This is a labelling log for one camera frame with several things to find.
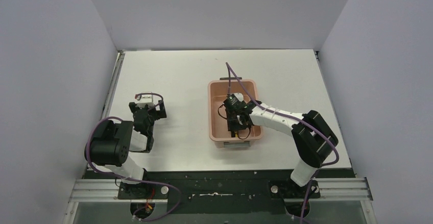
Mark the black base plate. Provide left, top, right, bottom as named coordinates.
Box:
left=72, top=170, right=356, bottom=219

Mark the pink plastic bin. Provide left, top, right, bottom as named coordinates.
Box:
left=207, top=77, right=263, bottom=148

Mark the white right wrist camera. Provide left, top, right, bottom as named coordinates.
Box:
left=233, top=92, right=244, bottom=102

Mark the aluminium front rail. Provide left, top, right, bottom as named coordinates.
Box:
left=63, top=176, right=377, bottom=223

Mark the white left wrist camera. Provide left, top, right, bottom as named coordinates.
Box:
left=136, top=94, right=155, bottom=109

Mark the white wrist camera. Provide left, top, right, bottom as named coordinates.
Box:
left=233, top=92, right=244, bottom=102
left=136, top=94, right=155, bottom=109

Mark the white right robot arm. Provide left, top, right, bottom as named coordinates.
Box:
left=223, top=94, right=339, bottom=187

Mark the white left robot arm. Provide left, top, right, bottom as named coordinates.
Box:
left=84, top=99, right=167, bottom=198

